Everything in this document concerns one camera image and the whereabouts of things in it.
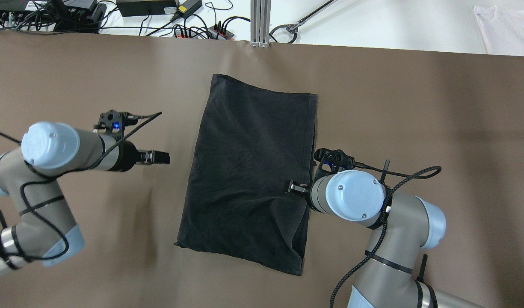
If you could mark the black graphic t-shirt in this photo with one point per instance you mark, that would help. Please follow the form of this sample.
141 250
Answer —
251 143

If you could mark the aluminium frame cage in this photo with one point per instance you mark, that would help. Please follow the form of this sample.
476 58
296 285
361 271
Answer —
259 24

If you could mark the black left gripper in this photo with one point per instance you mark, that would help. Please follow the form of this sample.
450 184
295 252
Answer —
128 156

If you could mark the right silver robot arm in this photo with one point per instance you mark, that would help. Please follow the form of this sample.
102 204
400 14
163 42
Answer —
401 226

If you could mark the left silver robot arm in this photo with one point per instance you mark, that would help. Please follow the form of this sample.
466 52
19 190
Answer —
48 231

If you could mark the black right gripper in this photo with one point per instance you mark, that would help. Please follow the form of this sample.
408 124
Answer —
297 187

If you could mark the black power strip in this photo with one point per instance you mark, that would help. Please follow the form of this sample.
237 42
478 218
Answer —
212 33

